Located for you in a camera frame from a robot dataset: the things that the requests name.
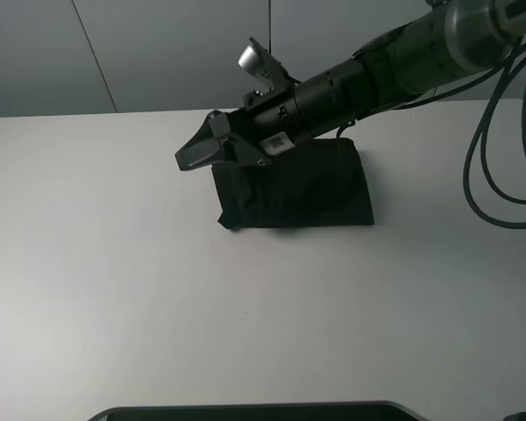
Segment black printed t-shirt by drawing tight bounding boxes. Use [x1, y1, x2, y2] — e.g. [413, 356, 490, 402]
[211, 138, 374, 231]

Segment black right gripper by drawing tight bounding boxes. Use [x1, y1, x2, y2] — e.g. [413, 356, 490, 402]
[174, 82, 316, 171]

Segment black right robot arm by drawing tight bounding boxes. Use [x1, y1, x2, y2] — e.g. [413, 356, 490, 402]
[175, 1, 526, 171]

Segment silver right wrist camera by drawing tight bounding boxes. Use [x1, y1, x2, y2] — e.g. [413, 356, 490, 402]
[238, 37, 290, 90]

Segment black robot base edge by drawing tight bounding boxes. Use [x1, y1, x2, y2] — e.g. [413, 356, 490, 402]
[92, 401, 424, 421]

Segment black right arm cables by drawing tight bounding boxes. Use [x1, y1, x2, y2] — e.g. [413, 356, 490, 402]
[463, 25, 526, 282]

